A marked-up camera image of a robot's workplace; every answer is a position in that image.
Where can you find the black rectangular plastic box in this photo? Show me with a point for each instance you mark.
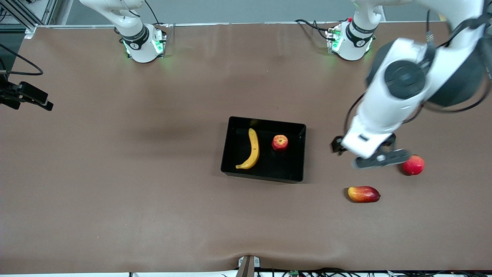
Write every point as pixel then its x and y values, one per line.
pixel 269 169

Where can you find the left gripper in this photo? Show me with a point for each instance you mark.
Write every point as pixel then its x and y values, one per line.
pixel 337 145

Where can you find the red and yellow apple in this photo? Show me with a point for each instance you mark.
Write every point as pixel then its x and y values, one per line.
pixel 280 142

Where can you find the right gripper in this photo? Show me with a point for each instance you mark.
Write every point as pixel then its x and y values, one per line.
pixel 11 93

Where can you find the aluminium frame profile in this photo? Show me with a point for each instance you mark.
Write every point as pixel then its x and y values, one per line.
pixel 15 11

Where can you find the brown table mat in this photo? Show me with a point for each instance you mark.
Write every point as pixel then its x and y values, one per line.
pixel 153 211

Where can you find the yellow banana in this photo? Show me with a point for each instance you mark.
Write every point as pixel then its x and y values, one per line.
pixel 254 148

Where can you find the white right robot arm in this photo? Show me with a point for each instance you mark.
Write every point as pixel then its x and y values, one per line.
pixel 140 48

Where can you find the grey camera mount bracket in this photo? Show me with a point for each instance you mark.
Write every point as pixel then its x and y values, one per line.
pixel 249 265

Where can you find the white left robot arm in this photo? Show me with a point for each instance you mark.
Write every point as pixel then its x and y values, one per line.
pixel 380 104

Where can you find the red round peach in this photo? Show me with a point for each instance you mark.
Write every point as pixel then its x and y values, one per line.
pixel 415 165

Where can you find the red and yellow mango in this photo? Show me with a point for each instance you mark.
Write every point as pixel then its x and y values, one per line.
pixel 363 194

